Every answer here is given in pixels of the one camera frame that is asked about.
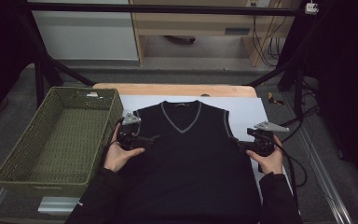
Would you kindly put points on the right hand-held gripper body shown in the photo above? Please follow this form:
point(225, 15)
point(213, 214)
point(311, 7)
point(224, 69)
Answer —
point(270, 127)

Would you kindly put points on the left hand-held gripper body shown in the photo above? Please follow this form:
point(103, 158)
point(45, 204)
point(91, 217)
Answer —
point(130, 119)

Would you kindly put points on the black knit vest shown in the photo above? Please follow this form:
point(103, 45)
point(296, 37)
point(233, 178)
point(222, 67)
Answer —
point(192, 161)

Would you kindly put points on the green woven basket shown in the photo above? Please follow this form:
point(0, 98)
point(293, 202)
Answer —
point(59, 143)

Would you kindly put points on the person's right hand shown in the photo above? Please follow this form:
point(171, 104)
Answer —
point(272, 163)

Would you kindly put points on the person's left hand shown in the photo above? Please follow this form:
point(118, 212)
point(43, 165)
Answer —
point(116, 158)

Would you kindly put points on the white board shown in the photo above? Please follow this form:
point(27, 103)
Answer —
point(248, 112)

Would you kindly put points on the yellow and black tape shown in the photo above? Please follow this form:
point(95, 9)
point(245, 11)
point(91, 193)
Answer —
point(272, 98)

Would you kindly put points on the white basket label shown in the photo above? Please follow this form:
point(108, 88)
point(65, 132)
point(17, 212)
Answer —
point(92, 94)

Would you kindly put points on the black curtain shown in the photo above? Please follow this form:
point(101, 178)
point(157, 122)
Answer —
point(0, 46)
point(348, 77)

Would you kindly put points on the white cabinet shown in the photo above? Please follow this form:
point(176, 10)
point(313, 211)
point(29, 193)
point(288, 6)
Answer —
point(87, 37)

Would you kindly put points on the light wooden desk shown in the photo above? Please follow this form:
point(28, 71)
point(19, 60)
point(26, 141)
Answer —
point(183, 26)

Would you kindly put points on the black metal frame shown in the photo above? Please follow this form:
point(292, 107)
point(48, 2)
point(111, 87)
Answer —
point(167, 8)

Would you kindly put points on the small white camera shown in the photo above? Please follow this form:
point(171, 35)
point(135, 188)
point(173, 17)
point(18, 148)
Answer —
point(311, 8)

